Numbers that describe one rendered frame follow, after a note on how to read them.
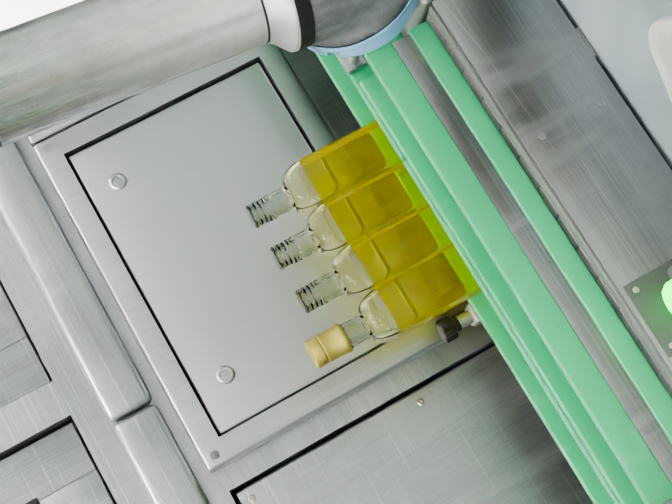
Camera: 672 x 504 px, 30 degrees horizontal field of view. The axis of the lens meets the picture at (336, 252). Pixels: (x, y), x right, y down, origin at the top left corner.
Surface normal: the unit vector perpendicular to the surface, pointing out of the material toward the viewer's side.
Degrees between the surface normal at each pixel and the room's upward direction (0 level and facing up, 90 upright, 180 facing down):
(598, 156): 90
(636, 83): 0
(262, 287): 91
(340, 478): 91
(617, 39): 0
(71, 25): 93
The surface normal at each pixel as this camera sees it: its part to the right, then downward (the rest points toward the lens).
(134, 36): 0.25, 0.11
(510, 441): 0.04, -0.28
